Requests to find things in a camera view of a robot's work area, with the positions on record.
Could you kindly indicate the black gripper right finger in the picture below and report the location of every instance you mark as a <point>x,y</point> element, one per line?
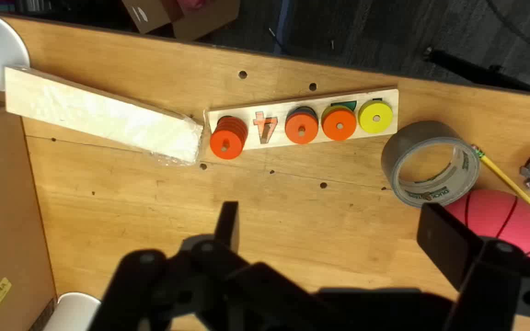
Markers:
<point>448,242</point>

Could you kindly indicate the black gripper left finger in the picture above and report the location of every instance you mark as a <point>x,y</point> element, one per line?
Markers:
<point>229,224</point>

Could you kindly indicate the pink basketball-pattern ball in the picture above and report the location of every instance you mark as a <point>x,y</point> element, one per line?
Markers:
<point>497,215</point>

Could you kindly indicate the yellow pencil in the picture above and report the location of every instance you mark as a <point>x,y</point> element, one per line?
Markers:
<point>514,185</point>

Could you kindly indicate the wooden peg board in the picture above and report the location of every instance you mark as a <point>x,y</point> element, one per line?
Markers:
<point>271,132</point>

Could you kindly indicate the pale wooden block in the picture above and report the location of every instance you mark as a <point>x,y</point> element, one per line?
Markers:
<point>105,117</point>

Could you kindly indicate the blue floor tape strip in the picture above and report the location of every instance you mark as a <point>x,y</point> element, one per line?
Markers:
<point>284,18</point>

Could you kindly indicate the brown cardboard piece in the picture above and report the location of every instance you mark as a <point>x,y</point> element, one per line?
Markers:
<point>173,16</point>

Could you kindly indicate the large cardboard box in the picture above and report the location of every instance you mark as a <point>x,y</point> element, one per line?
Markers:
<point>8,233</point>

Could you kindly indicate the grey duct tape roll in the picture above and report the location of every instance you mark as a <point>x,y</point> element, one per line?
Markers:
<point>400,178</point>

